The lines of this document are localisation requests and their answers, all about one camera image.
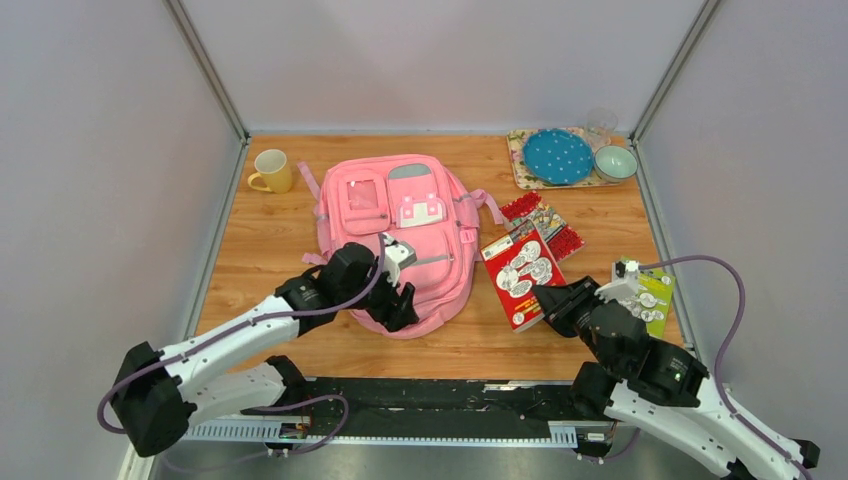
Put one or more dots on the pale green bowl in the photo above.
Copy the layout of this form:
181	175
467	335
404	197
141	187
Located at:
615	164

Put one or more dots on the blue polka dot plate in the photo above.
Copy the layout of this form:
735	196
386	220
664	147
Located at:
558	156

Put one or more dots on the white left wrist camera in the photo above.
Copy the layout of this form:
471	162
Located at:
396	256

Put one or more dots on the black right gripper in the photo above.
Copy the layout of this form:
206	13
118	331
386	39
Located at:
558	302

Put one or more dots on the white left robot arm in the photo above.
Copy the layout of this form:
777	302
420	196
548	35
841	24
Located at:
158	395

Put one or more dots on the green comic book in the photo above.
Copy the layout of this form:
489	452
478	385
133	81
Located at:
652	302

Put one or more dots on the colourful red-edged book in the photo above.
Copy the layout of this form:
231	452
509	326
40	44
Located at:
561	239

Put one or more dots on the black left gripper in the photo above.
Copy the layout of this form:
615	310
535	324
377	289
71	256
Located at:
402	315

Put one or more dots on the yellow mug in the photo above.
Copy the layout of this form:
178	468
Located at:
272	172

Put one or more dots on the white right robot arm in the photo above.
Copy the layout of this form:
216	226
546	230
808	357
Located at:
662	389

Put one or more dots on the floral placemat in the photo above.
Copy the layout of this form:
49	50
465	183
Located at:
526	180

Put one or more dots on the red comic book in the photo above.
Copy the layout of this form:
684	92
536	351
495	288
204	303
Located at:
516	262

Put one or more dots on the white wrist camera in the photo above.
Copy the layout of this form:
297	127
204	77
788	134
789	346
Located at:
396	256
624	283

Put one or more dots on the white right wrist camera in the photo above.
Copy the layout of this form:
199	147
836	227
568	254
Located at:
624	283

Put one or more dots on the clear drinking glass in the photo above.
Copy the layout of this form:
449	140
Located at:
600	124

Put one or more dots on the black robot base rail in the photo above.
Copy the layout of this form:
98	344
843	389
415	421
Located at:
441	409

